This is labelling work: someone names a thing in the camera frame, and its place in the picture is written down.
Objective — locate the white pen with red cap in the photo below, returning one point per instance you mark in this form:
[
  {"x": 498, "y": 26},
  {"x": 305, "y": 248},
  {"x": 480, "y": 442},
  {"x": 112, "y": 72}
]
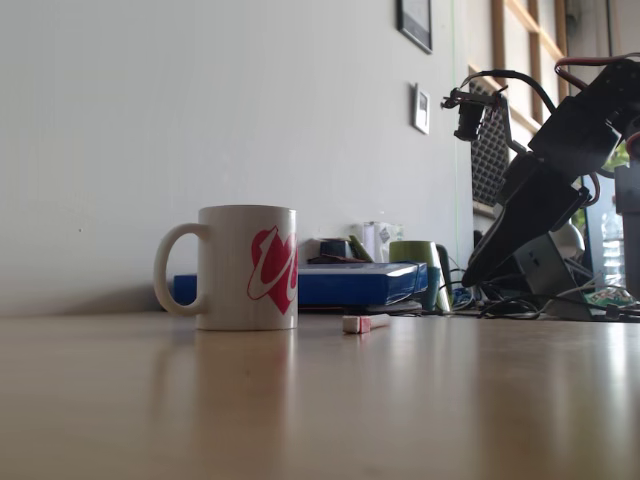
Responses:
[{"x": 357, "y": 324}]

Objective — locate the green cup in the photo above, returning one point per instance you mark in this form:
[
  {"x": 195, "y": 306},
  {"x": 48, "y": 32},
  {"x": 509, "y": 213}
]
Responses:
[{"x": 412, "y": 252}]

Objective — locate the grey open laptop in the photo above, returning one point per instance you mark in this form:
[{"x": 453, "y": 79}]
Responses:
[{"x": 542, "y": 270}]

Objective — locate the white desk lamp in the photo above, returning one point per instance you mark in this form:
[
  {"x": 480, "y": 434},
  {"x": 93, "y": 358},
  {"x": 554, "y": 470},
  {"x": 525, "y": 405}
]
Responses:
[{"x": 570, "y": 240}]

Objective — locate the dark perforated panel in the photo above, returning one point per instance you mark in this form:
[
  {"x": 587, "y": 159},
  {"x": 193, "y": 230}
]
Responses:
[{"x": 487, "y": 165}]

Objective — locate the dark computer monitor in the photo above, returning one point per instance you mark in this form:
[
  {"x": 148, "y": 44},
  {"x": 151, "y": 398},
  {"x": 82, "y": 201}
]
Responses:
[{"x": 595, "y": 235}]

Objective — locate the green leafy plant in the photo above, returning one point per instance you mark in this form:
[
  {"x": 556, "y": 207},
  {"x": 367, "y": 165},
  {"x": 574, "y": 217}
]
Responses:
[{"x": 617, "y": 157}]

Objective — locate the clear plastic water bottle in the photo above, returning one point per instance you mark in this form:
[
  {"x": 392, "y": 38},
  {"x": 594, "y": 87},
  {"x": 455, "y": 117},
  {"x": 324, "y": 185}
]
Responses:
[{"x": 612, "y": 250}]

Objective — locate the white packets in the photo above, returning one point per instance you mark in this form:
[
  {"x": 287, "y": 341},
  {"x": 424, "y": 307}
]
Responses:
[{"x": 382, "y": 240}]

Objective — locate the green circuit board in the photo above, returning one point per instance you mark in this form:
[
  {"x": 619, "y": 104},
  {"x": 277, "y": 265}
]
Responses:
[{"x": 607, "y": 297}]

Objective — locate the flat blue box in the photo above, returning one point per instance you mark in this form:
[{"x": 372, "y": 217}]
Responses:
[{"x": 350, "y": 285}]

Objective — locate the small black box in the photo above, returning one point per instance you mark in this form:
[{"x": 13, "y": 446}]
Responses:
[{"x": 332, "y": 248}]

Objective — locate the white mug with red heart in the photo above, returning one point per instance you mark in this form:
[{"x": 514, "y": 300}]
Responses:
[{"x": 225, "y": 270}]

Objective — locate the black camera on grey mount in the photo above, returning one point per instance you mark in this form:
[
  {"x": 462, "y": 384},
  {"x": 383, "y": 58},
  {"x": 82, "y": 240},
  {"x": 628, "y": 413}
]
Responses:
[{"x": 467, "y": 120}]

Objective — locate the wooden shelf frame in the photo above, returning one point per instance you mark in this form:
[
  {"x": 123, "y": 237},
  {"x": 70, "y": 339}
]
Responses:
[{"x": 535, "y": 30}]

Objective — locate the large black picture frame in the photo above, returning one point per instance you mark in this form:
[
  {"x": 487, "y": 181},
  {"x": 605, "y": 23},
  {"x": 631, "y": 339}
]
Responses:
[{"x": 415, "y": 30}]

